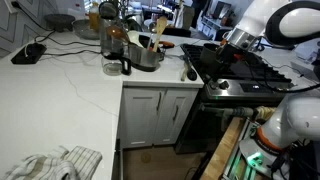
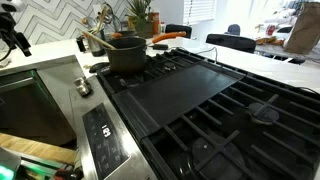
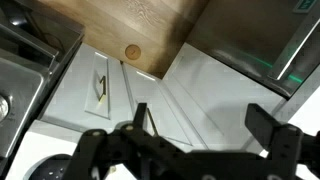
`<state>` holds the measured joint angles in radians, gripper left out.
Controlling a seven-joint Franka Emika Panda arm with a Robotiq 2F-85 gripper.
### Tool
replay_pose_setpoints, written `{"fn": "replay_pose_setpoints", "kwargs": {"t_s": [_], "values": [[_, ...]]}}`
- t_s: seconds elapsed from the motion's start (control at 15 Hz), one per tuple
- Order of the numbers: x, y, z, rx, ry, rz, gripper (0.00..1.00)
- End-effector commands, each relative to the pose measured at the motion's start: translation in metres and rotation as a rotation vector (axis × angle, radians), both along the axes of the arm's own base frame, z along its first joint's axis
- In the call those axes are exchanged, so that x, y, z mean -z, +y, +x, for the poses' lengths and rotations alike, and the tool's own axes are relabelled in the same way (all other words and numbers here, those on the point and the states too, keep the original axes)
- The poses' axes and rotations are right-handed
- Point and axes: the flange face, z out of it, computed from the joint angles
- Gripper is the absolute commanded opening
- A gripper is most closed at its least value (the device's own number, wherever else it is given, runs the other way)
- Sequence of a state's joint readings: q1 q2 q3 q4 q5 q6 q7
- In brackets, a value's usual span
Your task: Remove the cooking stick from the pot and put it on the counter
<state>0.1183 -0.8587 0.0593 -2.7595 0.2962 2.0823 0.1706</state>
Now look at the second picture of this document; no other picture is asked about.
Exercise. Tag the stainless range front panel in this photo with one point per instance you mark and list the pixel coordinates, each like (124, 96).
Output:
(80, 133)

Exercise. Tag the black touch control panel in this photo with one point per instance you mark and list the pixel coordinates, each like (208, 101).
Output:
(105, 140)

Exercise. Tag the metal utensil holder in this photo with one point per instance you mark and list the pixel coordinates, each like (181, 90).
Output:
(96, 48)

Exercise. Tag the red can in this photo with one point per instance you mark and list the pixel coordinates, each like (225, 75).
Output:
(270, 29)

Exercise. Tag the wooden cooking stick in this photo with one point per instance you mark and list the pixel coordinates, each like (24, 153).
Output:
(98, 40)

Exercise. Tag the small round burner cap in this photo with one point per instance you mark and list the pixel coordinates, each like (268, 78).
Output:
(263, 113)

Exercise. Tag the potted green plant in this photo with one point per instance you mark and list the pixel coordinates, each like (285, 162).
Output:
(143, 26)

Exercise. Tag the black oval spoon rest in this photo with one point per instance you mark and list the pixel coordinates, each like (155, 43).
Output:
(96, 66)

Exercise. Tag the small white bottle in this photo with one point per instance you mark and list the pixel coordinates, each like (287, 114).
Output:
(162, 28)

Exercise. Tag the blue office chair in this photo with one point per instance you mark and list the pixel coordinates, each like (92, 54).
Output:
(233, 29)

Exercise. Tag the small black flat device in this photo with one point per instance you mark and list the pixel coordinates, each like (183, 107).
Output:
(160, 46)

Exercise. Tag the black bottle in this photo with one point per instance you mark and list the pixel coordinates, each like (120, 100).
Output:
(80, 44)

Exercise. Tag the orange bottle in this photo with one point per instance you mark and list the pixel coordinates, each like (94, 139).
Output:
(155, 22)

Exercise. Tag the crumpled white cloth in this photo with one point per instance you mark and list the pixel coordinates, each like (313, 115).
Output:
(3, 62)

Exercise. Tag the wooden spatula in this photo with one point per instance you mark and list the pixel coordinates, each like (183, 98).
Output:
(101, 20)

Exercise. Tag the silver stove knob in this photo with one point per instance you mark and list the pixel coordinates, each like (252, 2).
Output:
(82, 86)

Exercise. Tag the white window blinds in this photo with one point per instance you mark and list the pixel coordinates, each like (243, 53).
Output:
(199, 10)

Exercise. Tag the green lit device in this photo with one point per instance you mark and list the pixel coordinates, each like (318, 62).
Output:
(6, 166)

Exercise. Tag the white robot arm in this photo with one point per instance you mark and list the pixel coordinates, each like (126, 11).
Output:
(10, 5)

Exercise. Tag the brown paper bag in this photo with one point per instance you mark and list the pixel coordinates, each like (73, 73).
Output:
(305, 30)

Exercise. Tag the black flat griddle plate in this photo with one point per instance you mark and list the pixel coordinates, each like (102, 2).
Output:
(180, 93)

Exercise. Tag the large round burner cap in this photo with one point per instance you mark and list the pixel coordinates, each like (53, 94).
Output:
(213, 163)

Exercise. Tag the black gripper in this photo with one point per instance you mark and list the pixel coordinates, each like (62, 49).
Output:
(6, 22)

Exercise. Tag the black gas cooktop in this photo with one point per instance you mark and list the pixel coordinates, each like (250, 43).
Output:
(283, 150)

